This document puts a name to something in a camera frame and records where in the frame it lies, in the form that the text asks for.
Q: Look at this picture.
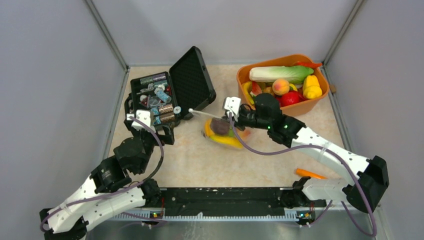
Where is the red chili toy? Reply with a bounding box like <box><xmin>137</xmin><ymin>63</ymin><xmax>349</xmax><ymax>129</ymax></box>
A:
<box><xmin>294</xmin><ymin>61</ymin><xmax>323</xmax><ymax>69</ymax></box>

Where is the peach toy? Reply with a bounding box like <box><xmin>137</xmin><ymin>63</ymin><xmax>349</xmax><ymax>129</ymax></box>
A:
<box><xmin>272</xmin><ymin>78</ymin><xmax>290</xmax><ymax>96</ymax></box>
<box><xmin>237</xmin><ymin>129</ymin><xmax>252</xmax><ymax>141</ymax></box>

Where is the green white cabbage toy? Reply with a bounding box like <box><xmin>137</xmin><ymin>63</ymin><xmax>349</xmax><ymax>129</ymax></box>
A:
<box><xmin>249</xmin><ymin>65</ymin><xmax>314</xmax><ymax>85</ymax></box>

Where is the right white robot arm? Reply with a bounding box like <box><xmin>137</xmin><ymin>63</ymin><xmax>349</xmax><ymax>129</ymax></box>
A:
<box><xmin>222</xmin><ymin>93</ymin><xmax>389</xmax><ymax>213</ymax></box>

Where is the green apple toy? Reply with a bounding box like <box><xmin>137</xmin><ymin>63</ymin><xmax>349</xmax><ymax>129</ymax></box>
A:
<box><xmin>227</xmin><ymin>129</ymin><xmax>235</xmax><ymax>138</ymax></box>

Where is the purple cable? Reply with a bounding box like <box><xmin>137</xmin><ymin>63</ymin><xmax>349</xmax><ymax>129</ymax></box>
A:
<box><xmin>39</xmin><ymin>115</ymin><xmax>168</xmax><ymax>233</ymax></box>
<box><xmin>228</xmin><ymin>114</ymin><xmax>378</xmax><ymax>238</ymax></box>

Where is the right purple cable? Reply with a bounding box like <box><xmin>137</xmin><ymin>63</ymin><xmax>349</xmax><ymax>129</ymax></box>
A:
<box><xmin>228</xmin><ymin>114</ymin><xmax>378</xmax><ymax>238</ymax></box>

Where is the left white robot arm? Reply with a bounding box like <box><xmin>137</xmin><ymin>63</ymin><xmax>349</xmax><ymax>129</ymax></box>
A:
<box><xmin>39</xmin><ymin>109</ymin><xmax>175</xmax><ymax>240</ymax></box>

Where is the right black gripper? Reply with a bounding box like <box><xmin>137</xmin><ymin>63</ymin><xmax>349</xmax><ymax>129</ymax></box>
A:
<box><xmin>221</xmin><ymin>108</ymin><xmax>271</xmax><ymax>132</ymax></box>

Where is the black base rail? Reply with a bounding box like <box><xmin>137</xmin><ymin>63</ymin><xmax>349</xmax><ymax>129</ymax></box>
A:
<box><xmin>143</xmin><ymin>187</ymin><xmax>327</xmax><ymax>217</ymax></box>

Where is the orange plastic basket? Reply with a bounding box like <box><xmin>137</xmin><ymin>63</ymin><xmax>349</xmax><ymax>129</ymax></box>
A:
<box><xmin>236</xmin><ymin>54</ymin><xmax>330</xmax><ymax>117</ymax></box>

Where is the yellow bell pepper toy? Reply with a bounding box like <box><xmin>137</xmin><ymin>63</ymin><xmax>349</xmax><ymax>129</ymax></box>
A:
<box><xmin>203</xmin><ymin>118</ymin><xmax>215</xmax><ymax>138</ymax></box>

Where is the clear dotted zip bag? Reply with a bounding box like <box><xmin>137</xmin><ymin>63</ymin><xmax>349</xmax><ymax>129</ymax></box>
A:
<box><xmin>188</xmin><ymin>108</ymin><xmax>244</xmax><ymax>149</ymax></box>

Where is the orange carrot toy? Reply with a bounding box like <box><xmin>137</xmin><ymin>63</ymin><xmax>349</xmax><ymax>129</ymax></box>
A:
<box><xmin>295</xmin><ymin>168</ymin><xmax>327</xmax><ymax>180</ymax></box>

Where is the dark purple fruit toy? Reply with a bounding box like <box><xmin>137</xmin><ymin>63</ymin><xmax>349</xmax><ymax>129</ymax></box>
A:
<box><xmin>211</xmin><ymin>118</ymin><xmax>230</xmax><ymax>136</ymax></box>

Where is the black open case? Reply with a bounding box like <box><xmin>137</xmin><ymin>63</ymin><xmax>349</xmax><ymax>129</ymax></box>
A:
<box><xmin>124</xmin><ymin>46</ymin><xmax>217</xmax><ymax>130</ymax></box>

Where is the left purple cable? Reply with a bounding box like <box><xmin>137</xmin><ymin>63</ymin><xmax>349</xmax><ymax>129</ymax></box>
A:
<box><xmin>39</xmin><ymin>115</ymin><xmax>168</xmax><ymax>233</ymax></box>

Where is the yellow pear toy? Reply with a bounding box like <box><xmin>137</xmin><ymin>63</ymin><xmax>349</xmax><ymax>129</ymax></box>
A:
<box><xmin>302</xmin><ymin>75</ymin><xmax>323</xmax><ymax>100</ymax></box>

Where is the red apple toy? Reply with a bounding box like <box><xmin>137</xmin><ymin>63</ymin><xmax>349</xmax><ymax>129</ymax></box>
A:
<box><xmin>279</xmin><ymin>91</ymin><xmax>302</xmax><ymax>107</ymax></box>

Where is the yellow banana toy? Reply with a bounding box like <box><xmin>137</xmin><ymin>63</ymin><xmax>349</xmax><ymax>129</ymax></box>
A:
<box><xmin>208</xmin><ymin>135</ymin><xmax>243</xmax><ymax>149</ymax></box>

